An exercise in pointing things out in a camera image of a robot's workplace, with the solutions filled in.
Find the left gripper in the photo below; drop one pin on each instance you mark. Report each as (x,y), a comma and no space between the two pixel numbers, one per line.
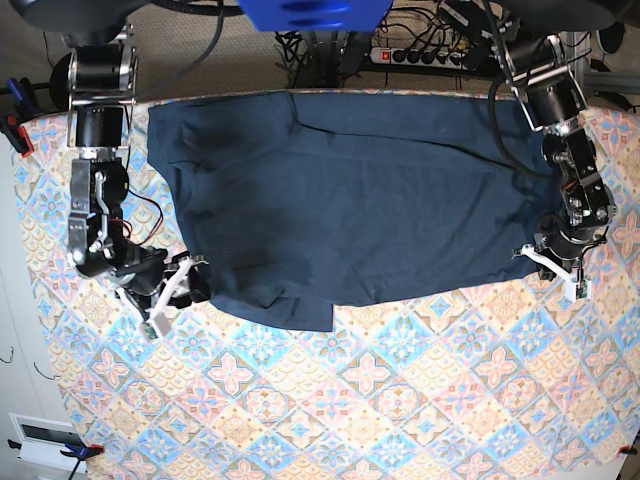
(560,248)

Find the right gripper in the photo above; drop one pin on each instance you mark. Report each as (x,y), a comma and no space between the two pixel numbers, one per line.
(142,273)

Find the dark blue t-shirt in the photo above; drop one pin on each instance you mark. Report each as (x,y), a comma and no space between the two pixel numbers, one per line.
(301,202)

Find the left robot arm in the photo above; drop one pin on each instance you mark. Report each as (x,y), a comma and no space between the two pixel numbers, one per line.
(539,75)

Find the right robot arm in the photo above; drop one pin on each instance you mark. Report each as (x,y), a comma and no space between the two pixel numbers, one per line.
(101,84)

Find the patterned colourful tablecloth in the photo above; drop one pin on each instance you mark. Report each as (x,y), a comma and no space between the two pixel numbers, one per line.
(506,381)

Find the blue orange clamp lower left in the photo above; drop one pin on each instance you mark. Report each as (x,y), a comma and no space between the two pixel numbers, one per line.
(75,452)

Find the blue orange clamp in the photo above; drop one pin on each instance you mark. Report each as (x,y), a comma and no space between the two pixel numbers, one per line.
(11,125)
(75,452)

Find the white power strip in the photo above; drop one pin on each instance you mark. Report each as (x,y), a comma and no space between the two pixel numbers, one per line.
(442,58)

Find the orange clamp lower right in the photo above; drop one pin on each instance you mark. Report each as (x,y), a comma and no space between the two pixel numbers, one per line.
(628,450)

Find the white floor vent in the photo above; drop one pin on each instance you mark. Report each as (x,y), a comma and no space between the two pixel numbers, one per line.
(41,441)

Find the blue orange clamp upper left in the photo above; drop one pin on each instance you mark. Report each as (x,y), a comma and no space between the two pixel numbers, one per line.
(11,125)

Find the black round stool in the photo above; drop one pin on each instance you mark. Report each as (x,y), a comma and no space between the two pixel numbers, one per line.
(59,83)

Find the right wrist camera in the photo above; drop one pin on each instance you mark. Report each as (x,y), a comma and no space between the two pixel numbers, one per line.
(156,328)

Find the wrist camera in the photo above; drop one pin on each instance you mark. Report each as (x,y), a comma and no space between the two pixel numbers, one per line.
(578,289)
(156,328)

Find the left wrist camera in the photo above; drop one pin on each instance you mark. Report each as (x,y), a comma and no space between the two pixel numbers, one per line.
(578,289)

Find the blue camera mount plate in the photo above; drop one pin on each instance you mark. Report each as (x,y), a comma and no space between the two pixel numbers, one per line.
(315,15)

